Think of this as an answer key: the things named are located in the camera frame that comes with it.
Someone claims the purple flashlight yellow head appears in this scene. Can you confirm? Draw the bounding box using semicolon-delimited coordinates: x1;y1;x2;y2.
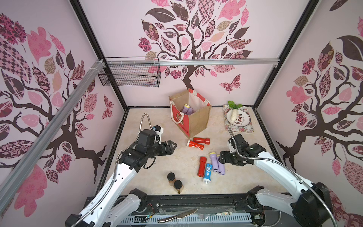
187;108;193;115

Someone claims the red and brown tote bag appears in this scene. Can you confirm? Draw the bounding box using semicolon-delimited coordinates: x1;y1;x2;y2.
169;89;212;139

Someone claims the floral plate with radish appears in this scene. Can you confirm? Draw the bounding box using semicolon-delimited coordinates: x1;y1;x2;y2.
223;104;254;133

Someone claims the aluminium rail back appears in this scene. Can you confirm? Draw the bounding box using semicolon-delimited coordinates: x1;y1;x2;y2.
106;58;280;66

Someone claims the aluminium rail left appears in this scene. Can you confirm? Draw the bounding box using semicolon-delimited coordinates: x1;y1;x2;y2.
1;59;105;212

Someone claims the red flashlight top right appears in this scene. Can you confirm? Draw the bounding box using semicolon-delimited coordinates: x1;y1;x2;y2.
193;137;210;145

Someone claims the black cap jar front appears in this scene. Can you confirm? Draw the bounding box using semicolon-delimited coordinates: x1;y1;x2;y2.
174;180;183;194

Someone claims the black wire basket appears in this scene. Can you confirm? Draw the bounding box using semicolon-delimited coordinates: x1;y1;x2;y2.
98;57;161;88

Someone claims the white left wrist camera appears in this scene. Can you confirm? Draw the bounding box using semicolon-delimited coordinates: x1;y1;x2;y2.
152;125;164;144

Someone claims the red flashlight upright row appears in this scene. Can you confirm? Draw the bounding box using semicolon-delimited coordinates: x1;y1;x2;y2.
197;157;207;177

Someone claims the red flashlight silver head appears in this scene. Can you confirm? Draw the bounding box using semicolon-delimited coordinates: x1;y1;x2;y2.
187;140;204;150

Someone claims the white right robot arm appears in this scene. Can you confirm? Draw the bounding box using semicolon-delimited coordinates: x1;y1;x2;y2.
217;134;337;227

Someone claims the white cable duct strip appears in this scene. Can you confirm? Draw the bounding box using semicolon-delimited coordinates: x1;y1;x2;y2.
119;213;252;226

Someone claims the wooden handled knife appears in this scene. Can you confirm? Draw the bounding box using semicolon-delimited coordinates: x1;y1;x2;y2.
157;209;198;223

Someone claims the black cap jar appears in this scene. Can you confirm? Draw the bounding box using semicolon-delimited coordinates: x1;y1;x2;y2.
174;180;183;194
167;172;176;186

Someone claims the aluminium rail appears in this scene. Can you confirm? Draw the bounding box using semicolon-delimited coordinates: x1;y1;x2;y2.
106;58;280;66
1;59;105;212

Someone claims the blue flashlight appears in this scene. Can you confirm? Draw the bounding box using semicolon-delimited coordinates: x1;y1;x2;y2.
202;163;213;184

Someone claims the black cap jar rear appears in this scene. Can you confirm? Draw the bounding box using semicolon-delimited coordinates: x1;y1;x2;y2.
167;172;176;186

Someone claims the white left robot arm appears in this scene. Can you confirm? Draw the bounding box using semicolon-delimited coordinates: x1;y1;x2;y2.
65;125;177;227

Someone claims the silver fork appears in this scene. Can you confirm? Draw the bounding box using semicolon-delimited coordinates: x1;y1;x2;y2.
198;211;232;220

